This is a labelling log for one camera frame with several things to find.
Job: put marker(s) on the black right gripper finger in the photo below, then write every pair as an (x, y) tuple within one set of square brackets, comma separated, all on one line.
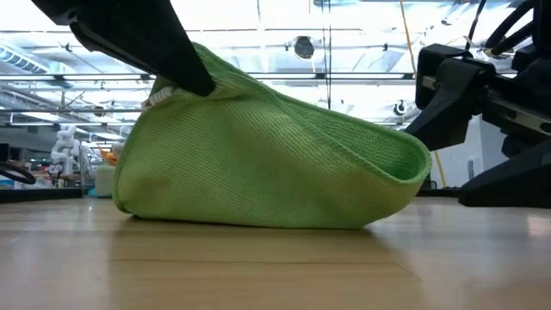
[(456, 107), (516, 185)]

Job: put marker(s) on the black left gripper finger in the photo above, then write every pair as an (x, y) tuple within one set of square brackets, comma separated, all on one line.
[(107, 47), (155, 43)]

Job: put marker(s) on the orange microfiber towel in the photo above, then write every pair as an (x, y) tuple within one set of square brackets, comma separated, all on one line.
[(109, 157)]

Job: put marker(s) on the pale green teal-edged towel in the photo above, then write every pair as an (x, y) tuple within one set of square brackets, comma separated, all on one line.
[(104, 181)]

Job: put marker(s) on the blue microfiber towel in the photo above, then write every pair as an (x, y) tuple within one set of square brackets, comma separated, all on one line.
[(91, 194)]

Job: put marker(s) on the bright green microfiber towel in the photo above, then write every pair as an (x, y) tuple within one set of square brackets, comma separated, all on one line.
[(258, 172)]

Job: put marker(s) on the small black ceiling reel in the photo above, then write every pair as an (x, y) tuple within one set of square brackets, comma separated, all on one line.
[(400, 107)]

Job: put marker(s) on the black vertical pole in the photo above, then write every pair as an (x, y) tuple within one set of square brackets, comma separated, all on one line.
[(329, 51)]

